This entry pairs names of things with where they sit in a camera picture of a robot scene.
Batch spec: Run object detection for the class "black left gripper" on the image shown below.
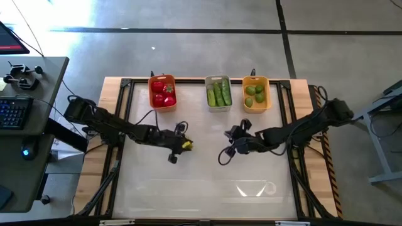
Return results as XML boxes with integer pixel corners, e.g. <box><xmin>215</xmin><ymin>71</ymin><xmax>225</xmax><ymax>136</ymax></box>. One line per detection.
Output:
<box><xmin>153</xmin><ymin>130</ymin><xmax>189</xmax><ymax>155</ymax></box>

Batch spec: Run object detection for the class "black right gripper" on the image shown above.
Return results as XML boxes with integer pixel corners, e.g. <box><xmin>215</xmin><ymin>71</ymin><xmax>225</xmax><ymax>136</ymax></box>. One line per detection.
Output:
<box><xmin>224</xmin><ymin>127</ymin><xmax>264</xmax><ymax>157</ymax></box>

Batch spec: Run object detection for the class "dark green cucumber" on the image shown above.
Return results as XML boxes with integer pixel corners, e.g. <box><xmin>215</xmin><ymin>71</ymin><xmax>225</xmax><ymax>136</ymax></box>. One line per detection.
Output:
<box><xmin>220</xmin><ymin>78</ymin><xmax>233</xmax><ymax>107</ymax></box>
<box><xmin>213</xmin><ymin>82</ymin><xmax>225</xmax><ymax>107</ymax></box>

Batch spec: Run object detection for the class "white plastic basket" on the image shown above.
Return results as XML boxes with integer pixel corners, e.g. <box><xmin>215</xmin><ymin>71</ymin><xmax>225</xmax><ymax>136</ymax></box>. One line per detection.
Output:
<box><xmin>204</xmin><ymin>74</ymin><xmax>234</xmax><ymax>113</ymax></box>

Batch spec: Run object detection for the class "orange plastic basket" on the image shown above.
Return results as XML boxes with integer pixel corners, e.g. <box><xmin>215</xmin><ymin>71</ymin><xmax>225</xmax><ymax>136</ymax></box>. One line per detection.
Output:
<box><xmin>148</xmin><ymin>74</ymin><xmax>177</xmax><ymax>113</ymax></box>

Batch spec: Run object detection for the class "yellow plastic basket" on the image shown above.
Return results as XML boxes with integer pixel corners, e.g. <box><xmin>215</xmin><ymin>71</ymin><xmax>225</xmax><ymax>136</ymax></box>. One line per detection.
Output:
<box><xmin>242</xmin><ymin>75</ymin><xmax>273</xmax><ymax>114</ymax></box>

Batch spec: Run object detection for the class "white glossy table sheet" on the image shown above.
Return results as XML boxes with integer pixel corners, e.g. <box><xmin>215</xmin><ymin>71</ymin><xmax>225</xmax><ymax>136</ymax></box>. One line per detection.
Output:
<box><xmin>112</xmin><ymin>82</ymin><xmax>298</xmax><ymax>220</ymax></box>

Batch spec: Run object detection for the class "wooden table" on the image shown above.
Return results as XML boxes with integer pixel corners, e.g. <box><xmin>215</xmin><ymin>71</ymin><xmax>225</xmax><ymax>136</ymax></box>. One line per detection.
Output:
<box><xmin>72</xmin><ymin>76</ymin><xmax>342</xmax><ymax>220</ymax></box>

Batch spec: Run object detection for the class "white paper sheet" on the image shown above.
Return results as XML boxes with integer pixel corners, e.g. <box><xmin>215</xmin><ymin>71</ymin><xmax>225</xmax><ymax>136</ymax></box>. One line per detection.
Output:
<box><xmin>52</xmin><ymin>117</ymin><xmax>89</xmax><ymax>161</ymax></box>

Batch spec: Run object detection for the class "grey metal stand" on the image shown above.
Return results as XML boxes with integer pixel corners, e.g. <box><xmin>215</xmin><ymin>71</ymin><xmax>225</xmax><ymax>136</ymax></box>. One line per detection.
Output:
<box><xmin>346</xmin><ymin>80</ymin><xmax>402</xmax><ymax>185</ymax></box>

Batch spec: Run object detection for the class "black computer mouse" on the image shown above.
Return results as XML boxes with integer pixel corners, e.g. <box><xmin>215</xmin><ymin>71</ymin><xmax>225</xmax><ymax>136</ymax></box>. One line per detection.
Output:
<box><xmin>21</xmin><ymin>136</ymin><xmax>41</xmax><ymax>161</ymax></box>

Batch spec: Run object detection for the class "grey desk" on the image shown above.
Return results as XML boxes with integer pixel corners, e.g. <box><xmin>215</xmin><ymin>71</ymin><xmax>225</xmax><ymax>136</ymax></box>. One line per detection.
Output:
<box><xmin>0</xmin><ymin>56</ymin><xmax>70</xmax><ymax>213</ymax></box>

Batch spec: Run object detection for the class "black table clamp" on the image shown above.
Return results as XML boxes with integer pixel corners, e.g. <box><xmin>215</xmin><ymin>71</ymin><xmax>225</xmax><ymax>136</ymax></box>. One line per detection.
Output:
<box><xmin>8</xmin><ymin>63</ymin><xmax>44</xmax><ymax>77</ymax></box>
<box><xmin>3</xmin><ymin>74</ymin><xmax>41</xmax><ymax>91</ymax></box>

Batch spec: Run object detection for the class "black keyboard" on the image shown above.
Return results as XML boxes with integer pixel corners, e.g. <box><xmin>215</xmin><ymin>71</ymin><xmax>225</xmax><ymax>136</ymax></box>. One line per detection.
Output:
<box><xmin>0</xmin><ymin>96</ymin><xmax>35</xmax><ymax>131</ymax></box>

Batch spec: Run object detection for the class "dark computer screen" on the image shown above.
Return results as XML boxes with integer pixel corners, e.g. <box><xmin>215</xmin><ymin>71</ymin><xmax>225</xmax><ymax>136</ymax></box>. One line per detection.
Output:
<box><xmin>0</xmin><ymin>20</ymin><xmax>31</xmax><ymax>55</ymax></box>

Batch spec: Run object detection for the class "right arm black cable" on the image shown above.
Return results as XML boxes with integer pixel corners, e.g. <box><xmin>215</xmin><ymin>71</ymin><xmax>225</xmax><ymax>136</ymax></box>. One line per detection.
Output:
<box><xmin>217</xmin><ymin>145</ymin><xmax>237</xmax><ymax>166</ymax></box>

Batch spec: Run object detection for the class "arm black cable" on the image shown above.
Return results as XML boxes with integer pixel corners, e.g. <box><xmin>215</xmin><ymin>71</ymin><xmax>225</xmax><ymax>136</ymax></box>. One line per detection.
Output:
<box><xmin>217</xmin><ymin>145</ymin><xmax>237</xmax><ymax>166</ymax></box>
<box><xmin>134</xmin><ymin>108</ymin><xmax>190</xmax><ymax>137</ymax></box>

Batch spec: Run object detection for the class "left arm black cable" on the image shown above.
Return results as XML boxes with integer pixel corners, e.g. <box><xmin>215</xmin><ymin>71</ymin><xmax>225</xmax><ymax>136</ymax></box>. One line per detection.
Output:
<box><xmin>134</xmin><ymin>108</ymin><xmax>190</xmax><ymax>137</ymax></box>

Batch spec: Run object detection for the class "black aluminium table frame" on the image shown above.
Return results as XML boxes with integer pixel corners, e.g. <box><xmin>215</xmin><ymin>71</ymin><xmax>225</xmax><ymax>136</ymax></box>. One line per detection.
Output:
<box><xmin>75</xmin><ymin>77</ymin><xmax>335</xmax><ymax>220</ymax></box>

